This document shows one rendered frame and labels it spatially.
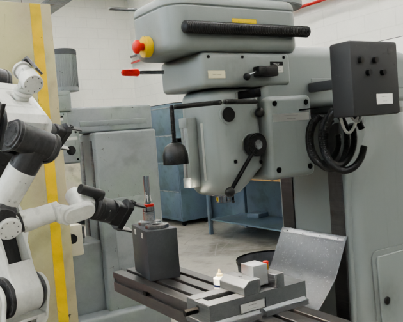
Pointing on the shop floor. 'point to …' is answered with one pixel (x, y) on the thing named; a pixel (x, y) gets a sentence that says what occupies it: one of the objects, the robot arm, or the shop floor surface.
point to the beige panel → (39, 193)
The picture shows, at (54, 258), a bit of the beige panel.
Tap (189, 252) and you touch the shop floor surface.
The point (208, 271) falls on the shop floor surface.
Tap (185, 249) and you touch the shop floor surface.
